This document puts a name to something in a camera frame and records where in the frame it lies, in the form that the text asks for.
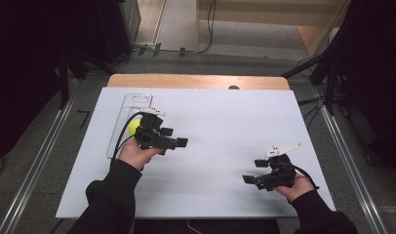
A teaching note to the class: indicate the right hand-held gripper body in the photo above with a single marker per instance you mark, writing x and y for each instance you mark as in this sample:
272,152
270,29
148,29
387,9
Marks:
280,175

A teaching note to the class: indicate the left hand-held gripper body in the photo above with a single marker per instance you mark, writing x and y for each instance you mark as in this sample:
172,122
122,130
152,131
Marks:
150,135

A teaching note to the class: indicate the yellow tennis ball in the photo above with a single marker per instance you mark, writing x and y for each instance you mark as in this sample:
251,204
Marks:
133,127

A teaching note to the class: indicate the clear plastic tray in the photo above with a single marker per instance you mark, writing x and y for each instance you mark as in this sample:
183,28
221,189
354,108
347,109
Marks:
131,104

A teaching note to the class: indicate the person's right hand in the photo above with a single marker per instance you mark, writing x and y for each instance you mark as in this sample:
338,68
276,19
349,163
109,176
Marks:
296,189

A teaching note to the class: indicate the person's left hand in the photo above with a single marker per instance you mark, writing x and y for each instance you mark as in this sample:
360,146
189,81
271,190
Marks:
136,156

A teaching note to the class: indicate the white table board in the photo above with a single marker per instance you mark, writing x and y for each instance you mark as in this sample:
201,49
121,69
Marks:
218,130

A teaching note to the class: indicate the wooden table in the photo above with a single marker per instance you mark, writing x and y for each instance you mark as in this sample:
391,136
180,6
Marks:
186,81

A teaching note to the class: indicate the black tripod stand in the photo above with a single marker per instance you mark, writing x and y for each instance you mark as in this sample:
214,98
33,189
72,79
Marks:
323,74

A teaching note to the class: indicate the black curtain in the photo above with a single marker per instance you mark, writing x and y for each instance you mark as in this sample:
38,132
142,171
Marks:
375,81
23,65

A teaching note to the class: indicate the light wooden cabinet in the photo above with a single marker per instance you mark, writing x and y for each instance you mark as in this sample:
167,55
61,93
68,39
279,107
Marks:
267,16

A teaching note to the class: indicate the metal floor rail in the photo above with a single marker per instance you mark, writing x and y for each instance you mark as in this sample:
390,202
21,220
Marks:
36,169
352,165

